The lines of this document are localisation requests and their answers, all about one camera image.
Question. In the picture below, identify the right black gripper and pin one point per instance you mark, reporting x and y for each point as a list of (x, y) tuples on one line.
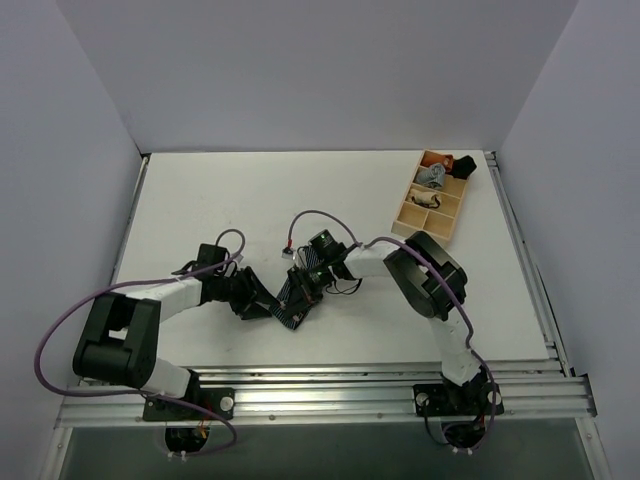
[(305, 286)]

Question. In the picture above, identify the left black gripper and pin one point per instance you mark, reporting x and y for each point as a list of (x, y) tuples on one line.
[(247, 293)]

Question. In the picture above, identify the navy striped underwear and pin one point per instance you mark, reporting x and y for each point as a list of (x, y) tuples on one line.
[(307, 259)]

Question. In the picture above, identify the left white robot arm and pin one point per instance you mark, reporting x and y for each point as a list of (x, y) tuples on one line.
[(119, 341)]

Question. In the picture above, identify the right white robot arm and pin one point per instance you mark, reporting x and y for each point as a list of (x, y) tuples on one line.
[(430, 280)]

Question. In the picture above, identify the wooden compartment tray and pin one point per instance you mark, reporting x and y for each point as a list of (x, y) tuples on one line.
[(439, 223)]

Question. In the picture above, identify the beige rolled garment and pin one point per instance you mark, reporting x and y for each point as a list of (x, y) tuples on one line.
[(426, 199)]

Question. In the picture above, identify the grey rolled garment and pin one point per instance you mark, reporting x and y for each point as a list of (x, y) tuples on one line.
[(432, 176)]

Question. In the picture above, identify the orange rolled garment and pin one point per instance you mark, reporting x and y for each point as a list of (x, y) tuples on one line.
[(447, 161)]

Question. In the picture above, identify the black rolled garment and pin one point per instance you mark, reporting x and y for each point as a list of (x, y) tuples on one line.
[(462, 168)]

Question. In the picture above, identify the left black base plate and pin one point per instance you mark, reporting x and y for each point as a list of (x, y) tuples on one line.
[(220, 401)]

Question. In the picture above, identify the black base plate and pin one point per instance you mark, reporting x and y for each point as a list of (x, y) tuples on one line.
[(220, 401), (450, 400)]

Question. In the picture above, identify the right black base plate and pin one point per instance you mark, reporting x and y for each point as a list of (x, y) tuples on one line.
[(450, 400)]

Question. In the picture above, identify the aluminium rail frame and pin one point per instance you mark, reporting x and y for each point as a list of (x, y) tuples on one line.
[(342, 422)]

